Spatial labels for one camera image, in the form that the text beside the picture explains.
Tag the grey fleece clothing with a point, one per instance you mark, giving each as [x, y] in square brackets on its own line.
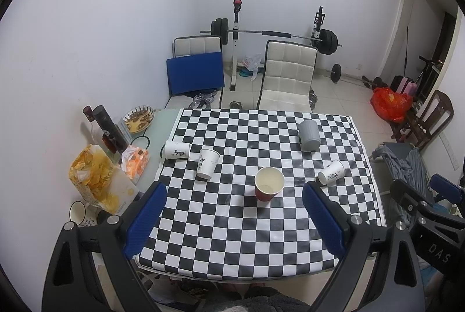
[258, 301]

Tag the white plastic bag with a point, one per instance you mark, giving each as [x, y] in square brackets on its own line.
[253, 63]

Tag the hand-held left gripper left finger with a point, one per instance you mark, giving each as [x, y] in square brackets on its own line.
[145, 221]

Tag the white printed paper cup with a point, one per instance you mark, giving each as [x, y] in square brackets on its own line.
[331, 173]
[177, 150]
[207, 165]

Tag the black scooter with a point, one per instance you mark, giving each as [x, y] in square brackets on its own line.
[427, 74]

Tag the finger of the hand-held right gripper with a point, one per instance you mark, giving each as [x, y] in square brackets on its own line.
[446, 186]
[410, 196]

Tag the yellow chips bag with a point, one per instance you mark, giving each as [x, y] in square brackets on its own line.
[94, 174]

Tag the brown wooden chair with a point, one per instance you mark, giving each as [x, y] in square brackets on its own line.
[432, 116]

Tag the blue cushion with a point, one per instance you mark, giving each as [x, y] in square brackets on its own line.
[196, 74]

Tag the short barbell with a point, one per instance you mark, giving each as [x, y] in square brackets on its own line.
[336, 72]

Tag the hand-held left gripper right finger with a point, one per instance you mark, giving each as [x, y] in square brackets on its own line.
[323, 221]

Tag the plate of food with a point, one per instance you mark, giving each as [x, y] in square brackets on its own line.
[138, 117]

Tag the door frame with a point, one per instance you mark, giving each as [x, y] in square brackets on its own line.
[399, 25]

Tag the white power strip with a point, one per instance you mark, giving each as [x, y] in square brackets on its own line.
[449, 152]

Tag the long barbell with black plates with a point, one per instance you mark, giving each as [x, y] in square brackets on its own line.
[269, 33]

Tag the grey cloth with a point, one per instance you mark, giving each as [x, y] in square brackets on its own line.
[403, 161]

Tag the grey plastic cup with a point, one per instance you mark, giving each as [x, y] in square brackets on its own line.
[308, 136]

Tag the white barbell rack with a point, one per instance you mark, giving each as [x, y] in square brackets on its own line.
[235, 54]

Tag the black white checkered tablecloth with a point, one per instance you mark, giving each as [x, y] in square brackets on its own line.
[225, 225]

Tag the orange snack packet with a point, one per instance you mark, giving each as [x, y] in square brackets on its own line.
[135, 161]

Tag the pink suitcase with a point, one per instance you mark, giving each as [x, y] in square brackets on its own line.
[403, 84]

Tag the white padded chair with cushion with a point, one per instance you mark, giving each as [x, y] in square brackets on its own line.
[196, 45]

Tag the red paper cup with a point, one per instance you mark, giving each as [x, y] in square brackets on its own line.
[263, 194]

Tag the clear bottle with dark cap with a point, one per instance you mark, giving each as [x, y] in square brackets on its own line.
[95, 130]

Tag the dark cylindrical bottle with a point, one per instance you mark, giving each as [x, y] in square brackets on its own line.
[109, 126]

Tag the red plastic bag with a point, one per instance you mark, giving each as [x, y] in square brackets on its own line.
[390, 103]

